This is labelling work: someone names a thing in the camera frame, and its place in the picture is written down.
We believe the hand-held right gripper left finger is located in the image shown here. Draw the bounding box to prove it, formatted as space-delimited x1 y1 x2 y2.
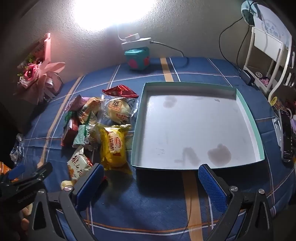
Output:
29 163 105 241

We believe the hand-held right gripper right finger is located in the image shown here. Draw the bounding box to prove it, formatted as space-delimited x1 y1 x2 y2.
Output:
198 163 274 241

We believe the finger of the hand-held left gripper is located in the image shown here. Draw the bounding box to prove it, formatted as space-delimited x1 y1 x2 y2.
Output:
7 164 25 180
10 162 53 189

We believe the white orange snack packet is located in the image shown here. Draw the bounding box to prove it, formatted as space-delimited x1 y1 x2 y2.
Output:
67 148 94 183

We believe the yellow snack packet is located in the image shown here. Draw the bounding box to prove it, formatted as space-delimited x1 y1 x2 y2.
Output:
98 124 133 175

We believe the light green snack packet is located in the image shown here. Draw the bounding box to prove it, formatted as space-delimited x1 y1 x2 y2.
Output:
72 124 97 151

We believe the red white biscuit packet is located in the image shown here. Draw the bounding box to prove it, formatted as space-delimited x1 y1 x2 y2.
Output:
61 116 80 147

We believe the teal-edged white tray box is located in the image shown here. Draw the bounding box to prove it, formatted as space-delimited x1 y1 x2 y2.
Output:
131 82 265 171

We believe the dark green snack packet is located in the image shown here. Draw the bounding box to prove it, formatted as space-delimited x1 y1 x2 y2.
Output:
63 111 79 128

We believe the tan gold snack packet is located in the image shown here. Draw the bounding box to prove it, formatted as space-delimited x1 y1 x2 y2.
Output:
77 97 103 124

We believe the purple snack packet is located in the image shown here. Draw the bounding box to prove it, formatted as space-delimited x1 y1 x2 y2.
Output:
69 95 89 112

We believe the clear round bun packet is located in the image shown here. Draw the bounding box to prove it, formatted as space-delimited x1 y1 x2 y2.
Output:
102 97 139 127

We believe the red gold-print snack packet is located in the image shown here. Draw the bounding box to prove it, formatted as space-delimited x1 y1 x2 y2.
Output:
102 85 139 98

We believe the person's left hand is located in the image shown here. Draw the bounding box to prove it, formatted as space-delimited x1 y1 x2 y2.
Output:
14 203 33 241

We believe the crumpled blue white wrapper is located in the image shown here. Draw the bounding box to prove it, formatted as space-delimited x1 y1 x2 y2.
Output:
9 133 26 166

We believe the small yellow candy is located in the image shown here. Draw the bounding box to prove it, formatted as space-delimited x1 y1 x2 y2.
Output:
60 179 75 189

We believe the blue plaid bed sheet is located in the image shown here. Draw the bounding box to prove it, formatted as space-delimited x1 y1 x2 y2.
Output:
14 57 296 241

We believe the black smartphone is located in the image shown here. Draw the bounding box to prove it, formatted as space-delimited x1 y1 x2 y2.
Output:
278 108 294 163

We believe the black power adapter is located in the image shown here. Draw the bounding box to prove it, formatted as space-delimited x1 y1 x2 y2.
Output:
239 69 256 86

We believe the small toy with wheels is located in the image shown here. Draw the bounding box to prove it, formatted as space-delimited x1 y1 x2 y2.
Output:
255 72 270 87

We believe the teal cube box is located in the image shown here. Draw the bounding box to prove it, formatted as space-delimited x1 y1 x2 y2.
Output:
124 47 151 70

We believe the white shelf rack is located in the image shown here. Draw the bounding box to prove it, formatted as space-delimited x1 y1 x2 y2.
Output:
242 25 296 102

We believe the white power strip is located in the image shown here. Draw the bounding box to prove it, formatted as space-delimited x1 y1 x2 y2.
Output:
121 37 153 50

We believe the white plug-in gooseneck lamp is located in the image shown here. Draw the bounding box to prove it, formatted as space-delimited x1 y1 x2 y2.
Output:
114 23 141 43

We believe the white printed paper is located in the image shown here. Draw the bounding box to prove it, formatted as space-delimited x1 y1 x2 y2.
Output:
252 3 293 47

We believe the teal white round object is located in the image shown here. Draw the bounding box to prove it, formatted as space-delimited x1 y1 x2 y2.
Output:
241 0 262 26

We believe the white power strip cable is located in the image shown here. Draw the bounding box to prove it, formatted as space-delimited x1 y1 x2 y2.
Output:
150 40 185 58

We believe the black cable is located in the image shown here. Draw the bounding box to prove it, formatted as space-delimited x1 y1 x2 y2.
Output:
219 14 252 72

